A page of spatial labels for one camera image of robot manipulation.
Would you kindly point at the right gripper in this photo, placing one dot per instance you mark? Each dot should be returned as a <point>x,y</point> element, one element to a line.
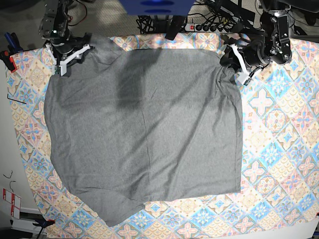
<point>64,47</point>

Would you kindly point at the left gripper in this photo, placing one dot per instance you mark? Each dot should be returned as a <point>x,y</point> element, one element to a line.
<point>253,54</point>

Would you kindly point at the grey T-shirt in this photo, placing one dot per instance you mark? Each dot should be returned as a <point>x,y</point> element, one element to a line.
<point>130,127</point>

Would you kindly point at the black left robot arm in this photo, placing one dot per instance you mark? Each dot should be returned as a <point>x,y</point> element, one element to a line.
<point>269,44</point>

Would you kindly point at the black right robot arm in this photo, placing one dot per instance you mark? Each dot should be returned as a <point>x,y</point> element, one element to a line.
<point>54,28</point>

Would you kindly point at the white power strip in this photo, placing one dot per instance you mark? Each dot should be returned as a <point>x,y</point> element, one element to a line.
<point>196,27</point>

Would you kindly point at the red black clamp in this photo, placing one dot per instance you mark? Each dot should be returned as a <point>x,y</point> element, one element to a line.
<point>8,61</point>

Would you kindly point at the patterned tile tablecloth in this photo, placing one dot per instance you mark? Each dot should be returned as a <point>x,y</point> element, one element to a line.
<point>280,160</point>

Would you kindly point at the red white label tag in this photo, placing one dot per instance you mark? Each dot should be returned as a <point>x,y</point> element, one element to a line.
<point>10,203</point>

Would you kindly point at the blue orange bottom clamp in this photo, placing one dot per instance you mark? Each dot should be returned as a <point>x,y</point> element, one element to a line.
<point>43,224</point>

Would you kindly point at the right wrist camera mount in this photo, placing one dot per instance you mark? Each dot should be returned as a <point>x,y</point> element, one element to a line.
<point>61,67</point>

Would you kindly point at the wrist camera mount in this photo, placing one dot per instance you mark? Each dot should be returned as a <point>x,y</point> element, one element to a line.
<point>61,67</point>
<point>245,77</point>

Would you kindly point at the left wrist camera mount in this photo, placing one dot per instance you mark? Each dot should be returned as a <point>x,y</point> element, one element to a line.
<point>245,77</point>

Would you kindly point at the black mount post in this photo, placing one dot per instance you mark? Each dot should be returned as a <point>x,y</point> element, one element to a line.
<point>175,26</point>

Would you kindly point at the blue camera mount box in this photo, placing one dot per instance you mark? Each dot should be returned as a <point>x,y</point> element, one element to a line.
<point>157,7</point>

